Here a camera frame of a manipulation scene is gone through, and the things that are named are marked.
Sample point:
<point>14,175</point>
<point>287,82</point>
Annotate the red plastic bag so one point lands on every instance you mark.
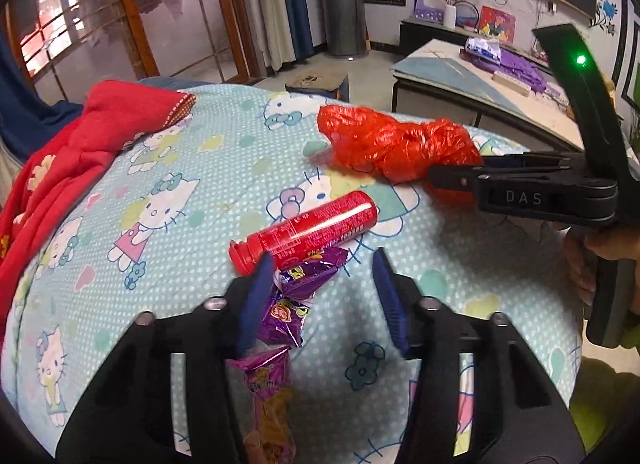
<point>395,144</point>

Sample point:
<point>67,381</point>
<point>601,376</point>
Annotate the white curtain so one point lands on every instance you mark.
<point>270,4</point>

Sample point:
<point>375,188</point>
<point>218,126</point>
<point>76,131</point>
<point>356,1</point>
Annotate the purple cloth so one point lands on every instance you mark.
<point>520,64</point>

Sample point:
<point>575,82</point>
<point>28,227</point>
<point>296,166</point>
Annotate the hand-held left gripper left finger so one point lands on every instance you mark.
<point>255,305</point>

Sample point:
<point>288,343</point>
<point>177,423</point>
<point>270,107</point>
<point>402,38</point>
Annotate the person's right hand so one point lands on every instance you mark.
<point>580,264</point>

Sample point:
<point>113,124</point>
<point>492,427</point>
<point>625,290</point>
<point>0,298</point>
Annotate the white vase with red flowers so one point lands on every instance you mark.
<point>450,17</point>

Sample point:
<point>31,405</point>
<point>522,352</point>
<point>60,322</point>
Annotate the red blanket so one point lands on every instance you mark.
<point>75,154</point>

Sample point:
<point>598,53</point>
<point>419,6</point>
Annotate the tissue pack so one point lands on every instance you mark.
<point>482,48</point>

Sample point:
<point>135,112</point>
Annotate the wooden framed glass door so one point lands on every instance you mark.
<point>125,9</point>

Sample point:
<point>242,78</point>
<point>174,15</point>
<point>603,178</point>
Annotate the light blue cartoon printed blanket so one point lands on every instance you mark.
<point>200,204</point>

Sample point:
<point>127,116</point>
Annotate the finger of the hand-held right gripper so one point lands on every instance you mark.
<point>530,162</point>
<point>455,184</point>

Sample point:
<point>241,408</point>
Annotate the red plastic tube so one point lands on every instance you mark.
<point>310,231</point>

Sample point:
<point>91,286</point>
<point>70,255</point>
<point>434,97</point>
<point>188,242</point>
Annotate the blue square stool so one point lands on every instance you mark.
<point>315,87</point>

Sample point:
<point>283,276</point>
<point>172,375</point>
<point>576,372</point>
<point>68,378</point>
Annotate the colourful painting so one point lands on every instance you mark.
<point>496,23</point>

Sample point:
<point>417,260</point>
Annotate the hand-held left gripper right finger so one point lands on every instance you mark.
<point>392,305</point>

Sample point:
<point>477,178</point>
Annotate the purple snack wrapper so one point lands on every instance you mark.
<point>285,319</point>
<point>310,269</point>

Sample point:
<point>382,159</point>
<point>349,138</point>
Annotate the dark blue cloth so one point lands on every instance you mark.
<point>30,114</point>

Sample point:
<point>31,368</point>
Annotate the coffee table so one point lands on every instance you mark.
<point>440,72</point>

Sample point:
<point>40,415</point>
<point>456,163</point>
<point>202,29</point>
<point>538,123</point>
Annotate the orange and purple snack packet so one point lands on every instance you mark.
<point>267,384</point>

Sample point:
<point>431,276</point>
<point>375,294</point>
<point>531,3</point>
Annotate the purple box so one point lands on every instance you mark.
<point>427,12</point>

